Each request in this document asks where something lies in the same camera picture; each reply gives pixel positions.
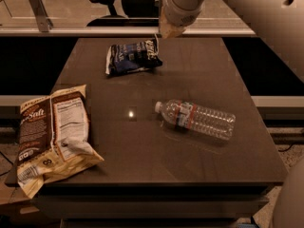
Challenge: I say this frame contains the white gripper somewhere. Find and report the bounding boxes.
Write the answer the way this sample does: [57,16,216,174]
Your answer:
[159,0,203,39]

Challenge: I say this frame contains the blue chip bag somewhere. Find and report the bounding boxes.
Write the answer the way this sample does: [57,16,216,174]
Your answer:
[105,36,162,76]

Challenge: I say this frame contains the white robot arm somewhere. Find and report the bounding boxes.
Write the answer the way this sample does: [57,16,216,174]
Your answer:
[160,0,304,228]

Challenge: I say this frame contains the brown sea salt chip bag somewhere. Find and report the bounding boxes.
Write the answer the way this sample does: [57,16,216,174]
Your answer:
[17,85,103,199]

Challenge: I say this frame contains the black office chair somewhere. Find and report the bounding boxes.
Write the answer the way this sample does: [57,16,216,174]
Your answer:
[87,0,160,27]

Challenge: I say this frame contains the clear plastic water bottle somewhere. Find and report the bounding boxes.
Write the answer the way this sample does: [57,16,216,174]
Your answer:
[155,100,236,141]

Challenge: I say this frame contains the glass railing panel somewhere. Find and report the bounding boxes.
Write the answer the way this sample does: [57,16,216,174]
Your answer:
[0,0,249,29]

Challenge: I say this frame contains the left metal railing bracket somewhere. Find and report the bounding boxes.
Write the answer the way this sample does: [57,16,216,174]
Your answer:
[28,0,52,32]

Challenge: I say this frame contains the black floor cable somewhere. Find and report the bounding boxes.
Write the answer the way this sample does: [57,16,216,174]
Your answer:
[277,142,295,153]

